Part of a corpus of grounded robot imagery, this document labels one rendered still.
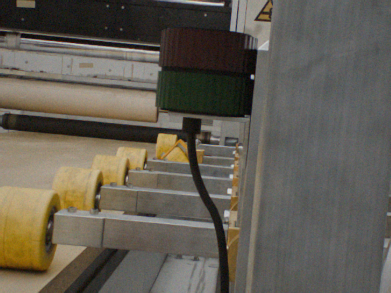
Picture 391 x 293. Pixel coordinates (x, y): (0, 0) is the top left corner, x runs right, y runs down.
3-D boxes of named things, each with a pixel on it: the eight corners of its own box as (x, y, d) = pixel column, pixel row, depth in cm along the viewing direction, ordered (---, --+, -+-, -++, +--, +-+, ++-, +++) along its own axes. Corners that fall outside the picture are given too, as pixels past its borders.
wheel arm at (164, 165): (381, 197, 153) (383, 178, 153) (385, 199, 149) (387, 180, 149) (129, 172, 155) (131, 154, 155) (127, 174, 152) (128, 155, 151)
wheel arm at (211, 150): (334, 167, 228) (335, 154, 227) (335, 167, 224) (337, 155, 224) (165, 150, 230) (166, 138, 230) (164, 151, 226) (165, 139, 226)
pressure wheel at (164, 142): (174, 144, 223) (173, 167, 227) (177, 129, 229) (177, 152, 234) (154, 142, 223) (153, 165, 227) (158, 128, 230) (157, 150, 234)
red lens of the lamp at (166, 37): (253, 77, 51) (256, 43, 51) (255, 72, 45) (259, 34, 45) (163, 68, 51) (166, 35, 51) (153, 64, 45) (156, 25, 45)
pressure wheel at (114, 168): (130, 147, 129) (121, 176, 123) (130, 185, 134) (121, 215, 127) (95, 145, 130) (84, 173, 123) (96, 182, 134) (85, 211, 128)
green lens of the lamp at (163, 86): (249, 114, 51) (252, 81, 51) (251, 115, 45) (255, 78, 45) (160, 106, 51) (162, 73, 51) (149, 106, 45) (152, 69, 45)
